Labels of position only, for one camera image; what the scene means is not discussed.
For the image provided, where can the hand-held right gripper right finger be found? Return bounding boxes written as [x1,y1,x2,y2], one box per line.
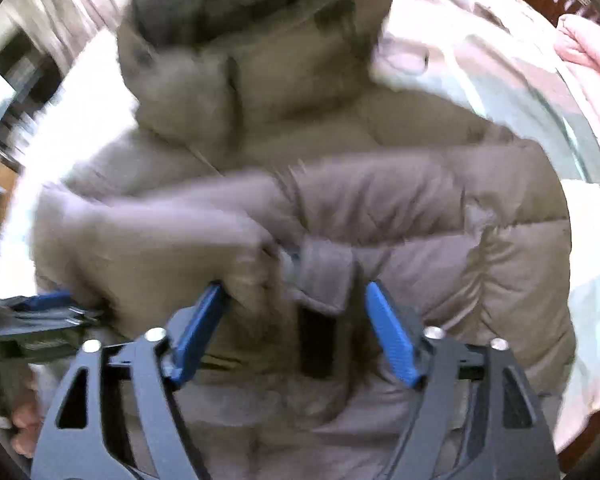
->
[364,280,562,480]

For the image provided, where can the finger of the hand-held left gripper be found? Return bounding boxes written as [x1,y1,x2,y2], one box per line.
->
[0,291,106,332]

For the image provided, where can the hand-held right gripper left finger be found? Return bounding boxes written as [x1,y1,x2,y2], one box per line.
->
[30,282,231,480]

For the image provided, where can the taupe hooded puffer jacket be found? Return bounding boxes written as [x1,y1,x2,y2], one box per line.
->
[30,0,578,480]

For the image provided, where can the person's left hand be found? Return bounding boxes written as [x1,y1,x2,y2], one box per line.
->
[7,376,48,458]

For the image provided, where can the dark furniture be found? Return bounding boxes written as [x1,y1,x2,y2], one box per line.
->
[0,30,65,171]

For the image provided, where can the pale patterned bed sheet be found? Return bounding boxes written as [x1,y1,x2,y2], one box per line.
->
[0,0,600,461]

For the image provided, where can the beige curtain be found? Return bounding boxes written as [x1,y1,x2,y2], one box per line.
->
[7,0,148,78]

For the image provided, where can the pink cloth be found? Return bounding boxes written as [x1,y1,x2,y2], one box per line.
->
[552,14,600,201]

